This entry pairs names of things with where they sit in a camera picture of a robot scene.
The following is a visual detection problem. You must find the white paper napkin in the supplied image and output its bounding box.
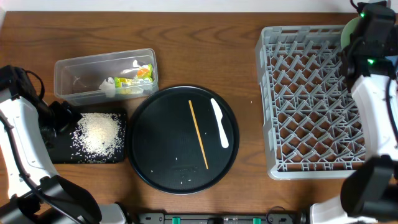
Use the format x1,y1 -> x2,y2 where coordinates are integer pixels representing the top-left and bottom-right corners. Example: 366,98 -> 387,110
99,77 -> 116,98

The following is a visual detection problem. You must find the black rail with green clips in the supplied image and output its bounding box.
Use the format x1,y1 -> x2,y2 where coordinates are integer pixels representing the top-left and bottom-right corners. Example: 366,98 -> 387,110
137,210 -> 310,224

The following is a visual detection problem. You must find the white plastic knife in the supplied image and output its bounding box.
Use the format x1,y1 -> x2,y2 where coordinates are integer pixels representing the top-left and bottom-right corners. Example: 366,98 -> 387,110
210,98 -> 229,149

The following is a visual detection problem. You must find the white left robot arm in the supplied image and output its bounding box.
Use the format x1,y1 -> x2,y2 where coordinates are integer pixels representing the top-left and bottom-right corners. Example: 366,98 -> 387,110
1,90 -> 127,223

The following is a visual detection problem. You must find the round black tray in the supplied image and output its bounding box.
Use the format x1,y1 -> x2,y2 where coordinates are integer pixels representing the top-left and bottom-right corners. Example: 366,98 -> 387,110
126,85 -> 239,195

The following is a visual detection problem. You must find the pile of white rice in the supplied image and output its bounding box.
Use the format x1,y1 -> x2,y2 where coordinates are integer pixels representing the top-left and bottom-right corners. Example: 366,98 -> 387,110
70,113 -> 125,164

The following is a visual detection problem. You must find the green yellow snack wrapper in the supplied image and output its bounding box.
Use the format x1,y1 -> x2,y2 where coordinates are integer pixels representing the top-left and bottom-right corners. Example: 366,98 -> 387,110
114,64 -> 154,95

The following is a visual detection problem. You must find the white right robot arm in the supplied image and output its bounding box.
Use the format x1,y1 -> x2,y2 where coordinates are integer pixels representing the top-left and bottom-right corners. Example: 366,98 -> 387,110
307,28 -> 397,223

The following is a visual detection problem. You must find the wooden chopstick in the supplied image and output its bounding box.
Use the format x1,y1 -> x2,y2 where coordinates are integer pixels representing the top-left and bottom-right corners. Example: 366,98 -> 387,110
188,100 -> 209,170

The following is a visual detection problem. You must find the mint green bowl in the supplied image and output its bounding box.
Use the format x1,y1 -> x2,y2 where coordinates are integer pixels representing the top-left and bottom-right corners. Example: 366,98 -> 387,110
340,17 -> 360,50

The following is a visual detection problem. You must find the grey dishwasher rack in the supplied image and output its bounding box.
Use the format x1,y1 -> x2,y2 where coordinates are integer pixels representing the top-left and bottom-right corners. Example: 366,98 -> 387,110
255,25 -> 379,180

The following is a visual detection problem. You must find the black rectangular tray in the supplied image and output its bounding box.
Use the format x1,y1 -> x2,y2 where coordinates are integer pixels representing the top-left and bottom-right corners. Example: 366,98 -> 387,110
45,107 -> 127,164

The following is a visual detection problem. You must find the clear plastic bin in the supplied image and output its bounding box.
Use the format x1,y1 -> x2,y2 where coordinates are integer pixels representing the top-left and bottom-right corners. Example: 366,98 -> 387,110
54,48 -> 159,106

